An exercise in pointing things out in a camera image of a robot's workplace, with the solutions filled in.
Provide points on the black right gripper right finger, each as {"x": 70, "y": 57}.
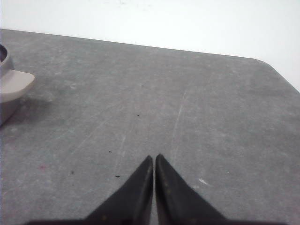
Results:
{"x": 230, "y": 196}

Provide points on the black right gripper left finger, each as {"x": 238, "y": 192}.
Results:
{"x": 129, "y": 205}

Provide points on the stainless steel steamer pot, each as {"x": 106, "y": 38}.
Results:
{"x": 14, "y": 85}

